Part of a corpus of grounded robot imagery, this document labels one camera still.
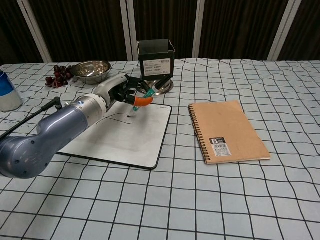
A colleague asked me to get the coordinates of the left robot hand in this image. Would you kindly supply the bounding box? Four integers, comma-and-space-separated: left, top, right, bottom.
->
94, 73, 154, 111

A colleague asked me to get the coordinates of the green labelled whiteboard marker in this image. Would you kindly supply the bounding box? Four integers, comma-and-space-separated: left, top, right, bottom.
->
127, 76, 170, 119

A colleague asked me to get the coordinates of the white dry-erase board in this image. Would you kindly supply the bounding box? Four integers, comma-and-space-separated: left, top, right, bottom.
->
56, 103, 173, 171

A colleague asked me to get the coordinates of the upright steel bowl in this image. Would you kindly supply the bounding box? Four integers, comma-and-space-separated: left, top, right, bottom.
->
69, 60, 112, 85

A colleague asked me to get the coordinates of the black cardboard box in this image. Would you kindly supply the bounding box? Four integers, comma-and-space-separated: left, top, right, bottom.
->
137, 39, 176, 81

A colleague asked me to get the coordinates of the bunch of dark grapes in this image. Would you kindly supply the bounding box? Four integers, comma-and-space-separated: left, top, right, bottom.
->
45, 64, 76, 88

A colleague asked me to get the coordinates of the upturned steel bowl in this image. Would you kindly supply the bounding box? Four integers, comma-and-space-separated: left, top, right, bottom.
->
143, 77, 175, 96

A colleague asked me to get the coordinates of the dark folding screen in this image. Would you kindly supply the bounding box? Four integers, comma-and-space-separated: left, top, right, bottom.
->
0, 0, 320, 66

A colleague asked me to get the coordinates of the blue drink can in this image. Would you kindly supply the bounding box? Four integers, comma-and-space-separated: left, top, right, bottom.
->
0, 69, 24, 113

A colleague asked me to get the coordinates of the checked light tablecloth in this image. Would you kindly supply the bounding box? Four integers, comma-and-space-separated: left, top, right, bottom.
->
0, 58, 320, 240

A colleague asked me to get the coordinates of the brown spiral notebook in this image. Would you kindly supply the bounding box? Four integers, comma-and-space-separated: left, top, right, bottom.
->
187, 100, 272, 165

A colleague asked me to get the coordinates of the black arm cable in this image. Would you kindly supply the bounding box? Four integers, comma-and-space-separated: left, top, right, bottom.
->
0, 96, 62, 141

